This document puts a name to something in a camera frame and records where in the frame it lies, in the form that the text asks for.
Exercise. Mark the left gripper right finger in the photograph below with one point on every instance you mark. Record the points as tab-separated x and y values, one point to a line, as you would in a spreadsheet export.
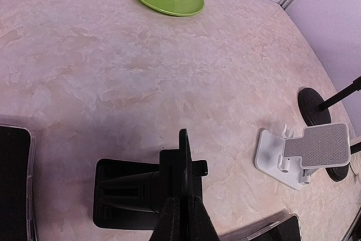
200	226

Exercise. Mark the cream ceramic mug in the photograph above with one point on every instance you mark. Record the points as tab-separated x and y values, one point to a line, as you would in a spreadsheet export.
355	163

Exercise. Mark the front black pole stand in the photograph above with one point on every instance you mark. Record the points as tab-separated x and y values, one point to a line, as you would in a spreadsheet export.
339	173

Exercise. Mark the left top black phone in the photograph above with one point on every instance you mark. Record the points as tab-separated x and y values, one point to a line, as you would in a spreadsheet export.
17	204

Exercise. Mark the black folding phone stand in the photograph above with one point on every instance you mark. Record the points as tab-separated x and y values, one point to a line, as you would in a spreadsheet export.
130	195

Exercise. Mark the centre top black phone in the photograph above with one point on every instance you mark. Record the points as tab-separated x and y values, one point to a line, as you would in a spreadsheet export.
280	226

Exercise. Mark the white folding phone stand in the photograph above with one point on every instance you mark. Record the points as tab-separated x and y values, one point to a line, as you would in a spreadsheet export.
292	160

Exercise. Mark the black phone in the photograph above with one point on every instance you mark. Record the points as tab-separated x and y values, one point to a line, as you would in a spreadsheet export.
17	204
280	226

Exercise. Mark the rear black pole stand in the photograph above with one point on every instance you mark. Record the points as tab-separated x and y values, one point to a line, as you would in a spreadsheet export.
315	110

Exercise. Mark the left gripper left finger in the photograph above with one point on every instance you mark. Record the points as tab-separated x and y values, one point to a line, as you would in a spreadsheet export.
168	223

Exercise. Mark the black pole stand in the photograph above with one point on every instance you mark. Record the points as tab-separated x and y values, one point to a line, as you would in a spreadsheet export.
315	110
339	173

